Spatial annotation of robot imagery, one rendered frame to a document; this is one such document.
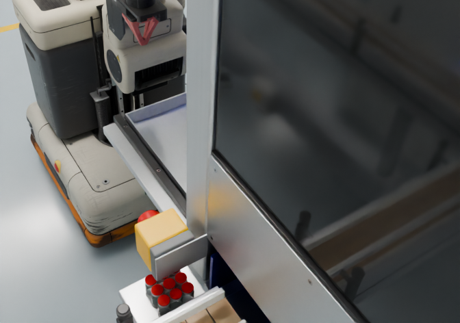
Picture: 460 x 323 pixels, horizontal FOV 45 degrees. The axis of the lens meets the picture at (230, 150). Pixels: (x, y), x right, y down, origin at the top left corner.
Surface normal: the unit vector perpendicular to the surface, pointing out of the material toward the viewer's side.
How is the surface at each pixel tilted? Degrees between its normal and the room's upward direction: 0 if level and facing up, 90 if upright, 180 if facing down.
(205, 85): 90
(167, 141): 0
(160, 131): 0
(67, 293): 0
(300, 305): 90
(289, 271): 90
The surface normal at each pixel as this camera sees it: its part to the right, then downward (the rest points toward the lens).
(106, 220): 0.55, 0.61
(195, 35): -0.83, 0.36
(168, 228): 0.06, -0.71
